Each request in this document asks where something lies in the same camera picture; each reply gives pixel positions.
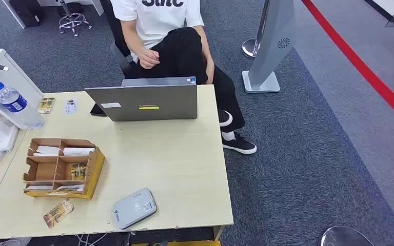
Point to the white power strip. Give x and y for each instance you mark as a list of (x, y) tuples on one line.
[(6, 137)]

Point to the yellow box under desk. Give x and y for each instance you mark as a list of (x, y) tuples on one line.
[(176, 243)]

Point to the white cabinet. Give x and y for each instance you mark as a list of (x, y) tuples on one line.
[(13, 81)]

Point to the white card stack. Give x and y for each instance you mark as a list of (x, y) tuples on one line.
[(78, 151), (69, 187), (47, 150), (39, 187)]

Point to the person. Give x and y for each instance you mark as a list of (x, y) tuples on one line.
[(156, 20)]

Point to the person's right hand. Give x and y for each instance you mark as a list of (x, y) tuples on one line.
[(148, 58)]

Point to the black office chair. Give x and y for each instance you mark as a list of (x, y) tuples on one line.
[(117, 34)]

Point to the white card reader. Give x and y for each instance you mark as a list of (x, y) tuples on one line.
[(134, 208)]

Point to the grey laptop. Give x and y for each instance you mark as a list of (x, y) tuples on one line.
[(149, 100)]

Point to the chrome stanchion post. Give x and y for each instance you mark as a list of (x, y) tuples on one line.
[(249, 47)]

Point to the gold room key card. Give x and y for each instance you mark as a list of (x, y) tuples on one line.
[(78, 171), (46, 105), (58, 213)]

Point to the black computer case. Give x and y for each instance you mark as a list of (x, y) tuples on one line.
[(27, 12)]

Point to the white counter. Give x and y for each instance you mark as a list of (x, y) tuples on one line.
[(392, 8)]

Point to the chrome stool base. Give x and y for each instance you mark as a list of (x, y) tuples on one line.
[(72, 18)]

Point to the person's right forearm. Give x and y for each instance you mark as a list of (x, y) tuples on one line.
[(134, 35)]

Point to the chrome stanchion base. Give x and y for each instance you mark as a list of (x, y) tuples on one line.
[(345, 237)]

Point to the grey kiosk stand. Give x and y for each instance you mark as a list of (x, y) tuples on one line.
[(275, 34)]

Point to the plastic water bottle blue label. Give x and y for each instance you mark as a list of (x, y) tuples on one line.
[(13, 102)]

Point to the cardboard divider box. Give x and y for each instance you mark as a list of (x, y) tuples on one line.
[(93, 173)]

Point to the white ID card with photo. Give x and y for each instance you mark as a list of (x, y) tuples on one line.
[(70, 106)]

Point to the person's left hand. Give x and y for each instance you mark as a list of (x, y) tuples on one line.
[(210, 69)]

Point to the person's left forearm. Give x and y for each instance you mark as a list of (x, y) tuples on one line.
[(203, 40)]

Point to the black smartphone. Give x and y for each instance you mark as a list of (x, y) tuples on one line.
[(96, 111)]

